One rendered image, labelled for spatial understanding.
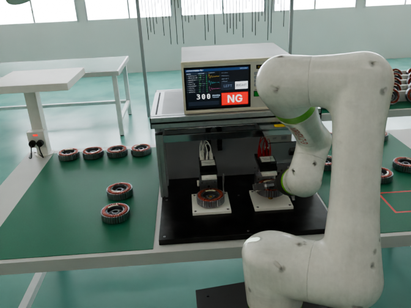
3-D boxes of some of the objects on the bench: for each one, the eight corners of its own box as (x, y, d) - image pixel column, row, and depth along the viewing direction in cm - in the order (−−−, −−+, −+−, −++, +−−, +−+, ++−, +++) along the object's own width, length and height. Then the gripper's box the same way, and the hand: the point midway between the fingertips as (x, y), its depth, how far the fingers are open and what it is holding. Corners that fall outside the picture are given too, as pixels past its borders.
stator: (224, 208, 157) (224, 200, 156) (196, 209, 158) (195, 201, 156) (224, 194, 168) (224, 186, 166) (197, 195, 168) (196, 187, 166)
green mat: (512, 223, 146) (512, 223, 146) (345, 236, 144) (345, 235, 143) (389, 132, 232) (389, 132, 232) (283, 139, 230) (283, 139, 230)
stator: (134, 219, 159) (133, 211, 157) (105, 228, 154) (104, 219, 153) (125, 206, 168) (124, 199, 167) (98, 214, 164) (97, 206, 162)
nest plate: (293, 209, 157) (293, 206, 157) (255, 211, 157) (255, 208, 156) (284, 190, 171) (284, 187, 171) (249, 192, 171) (249, 190, 170)
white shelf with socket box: (84, 174, 199) (66, 82, 181) (7, 179, 198) (-17, 87, 180) (97, 147, 231) (84, 66, 213) (31, 151, 230) (13, 71, 212)
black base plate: (337, 233, 145) (338, 227, 144) (159, 245, 143) (158, 239, 142) (301, 175, 188) (301, 170, 187) (164, 183, 186) (163, 179, 185)
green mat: (153, 249, 141) (153, 249, 141) (-25, 261, 139) (-25, 261, 139) (163, 146, 227) (163, 146, 227) (53, 153, 225) (53, 153, 225)
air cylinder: (217, 189, 174) (217, 178, 172) (200, 190, 174) (199, 179, 172) (216, 184, 179) (216, 173, 177) (199, 185, 179) (199, 174, 176)
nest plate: (231, 212, 156) (231, 210, 156) (192, 216, 156) (192, 212, 155) (227, 194, 170) (227, 191, 170) (191, 196, 170) (191, 194, 169)
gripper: (257, 197, 138) (243, 198, 160) (321, 189, 142) (298, 191, 164) (254, 175, 139) (240, 179, 161) (318, 167, 143) (295, 173, 165)
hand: (271, 185), depth 161 cm, fingers closed on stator, 11 cm apart
